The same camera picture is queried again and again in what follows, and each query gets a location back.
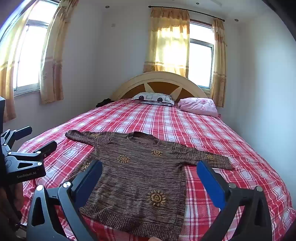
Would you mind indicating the pink pillow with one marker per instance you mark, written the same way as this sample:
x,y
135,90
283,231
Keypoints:
x,y
198,106

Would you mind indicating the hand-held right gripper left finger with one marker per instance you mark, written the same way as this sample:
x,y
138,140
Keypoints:
x,y
89,183

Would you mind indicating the brown knit sun-pattern sweater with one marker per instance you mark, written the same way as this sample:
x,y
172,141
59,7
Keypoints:
x,y
138,180

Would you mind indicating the cream and brown wooden headboard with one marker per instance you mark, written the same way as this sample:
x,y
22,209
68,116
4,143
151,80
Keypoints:
x,y
129,89

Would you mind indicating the dark cloth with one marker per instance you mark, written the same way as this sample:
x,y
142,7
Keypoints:
x,y
104,103

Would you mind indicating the dark curtain rod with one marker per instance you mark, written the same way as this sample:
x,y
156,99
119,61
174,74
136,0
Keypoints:
x,y
198,12

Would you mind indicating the yellow patterned curtain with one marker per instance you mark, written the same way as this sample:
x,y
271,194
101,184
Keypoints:
x,y
219,58
166,41
53,58
7,76

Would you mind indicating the red plaid bed sheet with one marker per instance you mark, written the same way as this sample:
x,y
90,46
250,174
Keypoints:
x,y
208,139

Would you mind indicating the white patterned pillow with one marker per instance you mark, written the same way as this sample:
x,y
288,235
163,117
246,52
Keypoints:
x,y
150,97

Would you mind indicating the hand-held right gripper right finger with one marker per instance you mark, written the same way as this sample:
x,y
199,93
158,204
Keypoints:
x,y
212,185

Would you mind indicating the sliding glass window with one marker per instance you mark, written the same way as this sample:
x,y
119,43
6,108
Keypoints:
x,y
200,60
32,58

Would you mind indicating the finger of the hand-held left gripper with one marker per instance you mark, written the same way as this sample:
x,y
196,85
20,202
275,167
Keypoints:
x,y
22,133
47,149

